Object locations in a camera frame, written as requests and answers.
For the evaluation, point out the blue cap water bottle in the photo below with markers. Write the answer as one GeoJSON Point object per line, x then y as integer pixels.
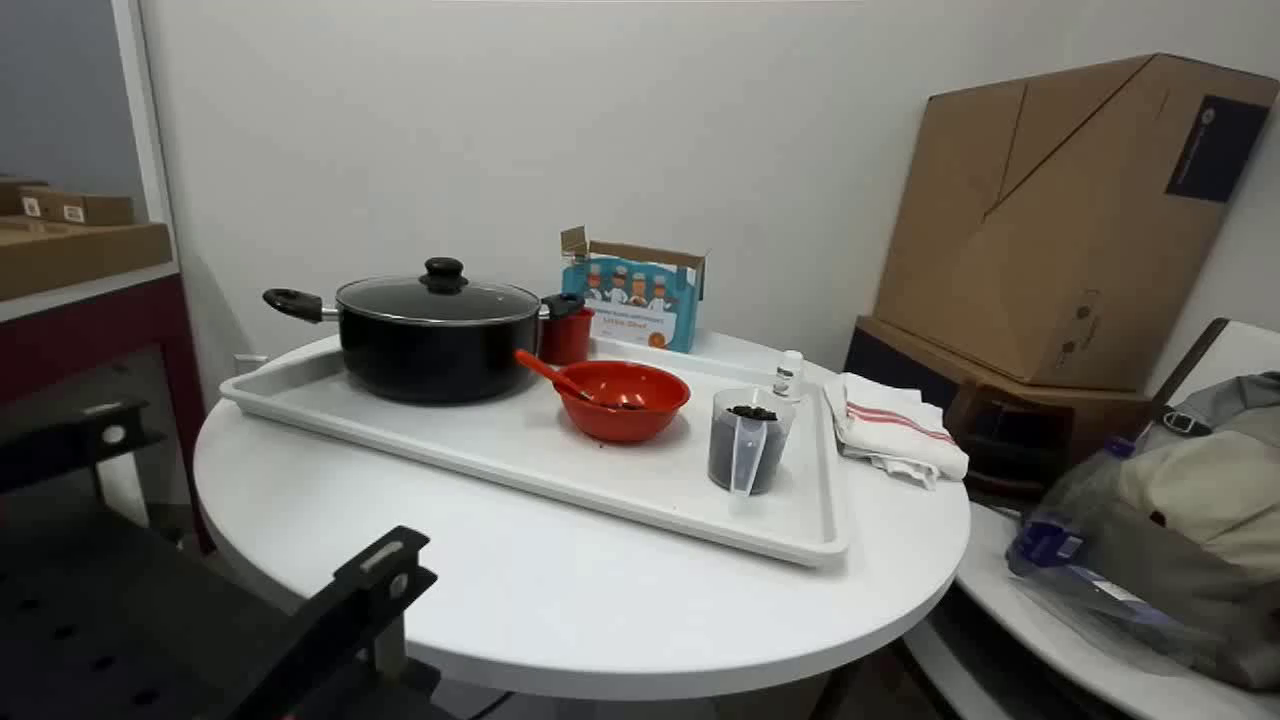
{"type": "Point", "coordinates": [1050, 552]}

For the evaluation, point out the small white pill bottle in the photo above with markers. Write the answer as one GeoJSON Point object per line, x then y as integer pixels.
{"type": "Point", "coordinates": [785, 373]}

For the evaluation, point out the white red striped cloth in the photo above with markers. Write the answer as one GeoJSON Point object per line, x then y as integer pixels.
{"type": "Point", "coordinates": [892, 431]}

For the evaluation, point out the blue printed cardboard box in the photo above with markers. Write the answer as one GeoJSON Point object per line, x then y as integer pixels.
{"type": "Point", "coordinates": [638, 292]}

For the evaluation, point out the black glass pot lid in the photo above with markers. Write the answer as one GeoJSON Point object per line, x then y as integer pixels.
{"type": "Point", "coordinates": [442, 292]}

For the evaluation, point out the red plastic bowl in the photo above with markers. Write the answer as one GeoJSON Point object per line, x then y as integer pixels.
{"type": "Point", "coordinates": [613, 403]}

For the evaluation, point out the clear plastic measuring jug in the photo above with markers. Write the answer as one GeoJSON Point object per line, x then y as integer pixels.
{"type": "Point", "coordinates": [748, 431]}

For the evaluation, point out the grey beige backpack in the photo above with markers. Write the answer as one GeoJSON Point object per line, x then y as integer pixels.
{"type": "Point", "coordinates": [1190, 522]}

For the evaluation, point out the large brown cardboard box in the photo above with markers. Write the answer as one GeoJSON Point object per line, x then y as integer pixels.
{"type": "Point", "coordinates": [1054, 227]}

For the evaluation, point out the black cooking pot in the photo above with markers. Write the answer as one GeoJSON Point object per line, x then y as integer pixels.
{"type": "Point", "coordinates": [424, 363]}

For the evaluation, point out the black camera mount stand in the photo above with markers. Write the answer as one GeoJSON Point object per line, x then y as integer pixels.
{"type": "Point", "coordinates": [111, 623]}

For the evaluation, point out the red cup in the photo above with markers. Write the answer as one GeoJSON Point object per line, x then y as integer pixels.
{"type": "Point", "coordinates": [566, 336]}

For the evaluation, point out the wooden shelf with boxes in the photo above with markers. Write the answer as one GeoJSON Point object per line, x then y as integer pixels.
{"type": "Point", "coordinates": [55, 236]}

